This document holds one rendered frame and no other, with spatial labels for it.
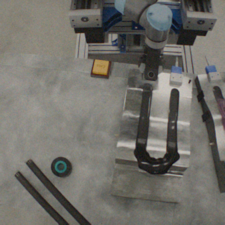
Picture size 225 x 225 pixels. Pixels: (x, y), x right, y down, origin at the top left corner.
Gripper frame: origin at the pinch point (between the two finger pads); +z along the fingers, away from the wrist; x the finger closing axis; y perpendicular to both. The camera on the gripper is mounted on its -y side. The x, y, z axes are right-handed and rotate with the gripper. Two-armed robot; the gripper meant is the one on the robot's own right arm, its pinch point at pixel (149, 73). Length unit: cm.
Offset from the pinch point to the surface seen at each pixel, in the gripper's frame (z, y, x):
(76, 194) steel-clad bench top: 11, -50, 22
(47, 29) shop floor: 90, 81, 88
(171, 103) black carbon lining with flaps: 2.6, -10.1, -9.8
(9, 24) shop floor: 90, 85, 128
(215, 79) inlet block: 2.5, 3.8, -28.2
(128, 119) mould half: 2.1, -19.2, 5.8
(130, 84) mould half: 1.7, -5.2, 7.1
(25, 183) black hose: 7, -50, 41
